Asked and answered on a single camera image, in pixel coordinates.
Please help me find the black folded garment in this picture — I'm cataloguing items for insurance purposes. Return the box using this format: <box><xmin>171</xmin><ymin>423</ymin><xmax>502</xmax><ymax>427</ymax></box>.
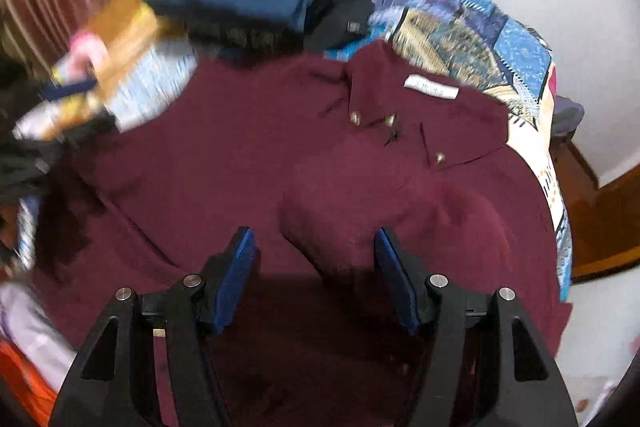
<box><xmin>305</xmin><ymin>0</ymin><xmax>376</xmax><ymax>52</ymax></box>

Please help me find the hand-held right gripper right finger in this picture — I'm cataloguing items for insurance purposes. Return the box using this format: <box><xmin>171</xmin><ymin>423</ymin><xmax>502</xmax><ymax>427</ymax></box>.
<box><xmin>375</xmin><ymin>227</ymin><xmax>576</xmax><ymax>427</ymax></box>

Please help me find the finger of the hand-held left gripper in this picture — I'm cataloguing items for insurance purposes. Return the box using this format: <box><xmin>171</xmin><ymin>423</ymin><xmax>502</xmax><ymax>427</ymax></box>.
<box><xmin>52</xmin><ymin>111</ymin><xmax>118</xmax><ymax>150</ymax></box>
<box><xmin>42</xmin><ymin>77</ymin><xmax>101</xmax><ymax>104</ymax></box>

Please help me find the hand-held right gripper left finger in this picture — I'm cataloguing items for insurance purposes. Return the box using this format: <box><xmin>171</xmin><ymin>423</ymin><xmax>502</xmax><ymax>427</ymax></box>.
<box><xmin>50</xmin><ymin>227</ymin><xmax>261</xmax><ymax>427</ymax></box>

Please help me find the grey purple backpack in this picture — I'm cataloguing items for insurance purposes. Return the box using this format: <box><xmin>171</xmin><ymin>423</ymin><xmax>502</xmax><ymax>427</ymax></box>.
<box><xmin>550</xmin><ymin>97</ymin><xmax>586</xmax><ymax>145</ymax></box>

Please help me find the patchwork blanket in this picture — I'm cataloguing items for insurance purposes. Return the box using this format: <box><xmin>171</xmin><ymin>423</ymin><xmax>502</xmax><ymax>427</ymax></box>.
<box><xmin>15</xmin><ymin>0</ymin><xmax>573</xmax><ymax>303</ymax></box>

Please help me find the maroon button shirt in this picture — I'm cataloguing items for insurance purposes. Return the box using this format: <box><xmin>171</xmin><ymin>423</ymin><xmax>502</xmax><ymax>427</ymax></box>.
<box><xmin>32</xmin><ymin>41</ymin><xmax>573</xmax><ymax>427</ymax></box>

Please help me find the white cloth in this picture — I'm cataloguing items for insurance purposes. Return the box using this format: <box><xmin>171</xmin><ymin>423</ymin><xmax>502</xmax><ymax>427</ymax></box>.
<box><xmin>0</xmin><ymin>282</ymin><xmax>76</xmax><ymax>390</ymax></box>

